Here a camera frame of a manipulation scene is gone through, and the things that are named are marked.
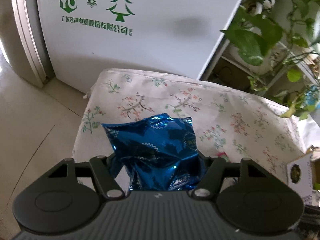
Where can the floral tablecloth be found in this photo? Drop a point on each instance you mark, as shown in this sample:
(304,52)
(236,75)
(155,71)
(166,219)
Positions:
(224,119)

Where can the white metal plant rack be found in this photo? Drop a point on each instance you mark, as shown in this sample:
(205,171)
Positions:
(280,70)

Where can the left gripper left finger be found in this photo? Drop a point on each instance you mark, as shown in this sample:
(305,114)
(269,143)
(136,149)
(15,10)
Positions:
(104,182)

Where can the white cardboard milk box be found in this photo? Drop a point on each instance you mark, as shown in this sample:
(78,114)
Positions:
(303,176)

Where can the white refrigerator with green print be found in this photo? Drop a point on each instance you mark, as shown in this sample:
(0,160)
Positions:
(77,39)

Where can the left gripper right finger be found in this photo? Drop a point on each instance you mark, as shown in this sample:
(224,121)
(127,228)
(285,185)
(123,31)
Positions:
(210,185)

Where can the pothos plant in white pot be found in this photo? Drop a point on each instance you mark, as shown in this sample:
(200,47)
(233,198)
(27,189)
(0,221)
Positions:
(279,36)

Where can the blue foil snack bag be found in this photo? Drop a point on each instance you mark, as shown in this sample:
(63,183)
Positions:
(159,153)

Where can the blue tape roll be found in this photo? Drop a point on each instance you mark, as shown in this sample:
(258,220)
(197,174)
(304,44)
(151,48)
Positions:
(312,98)

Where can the pink white snack bag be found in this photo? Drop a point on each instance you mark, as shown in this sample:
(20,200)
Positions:
(224,156)

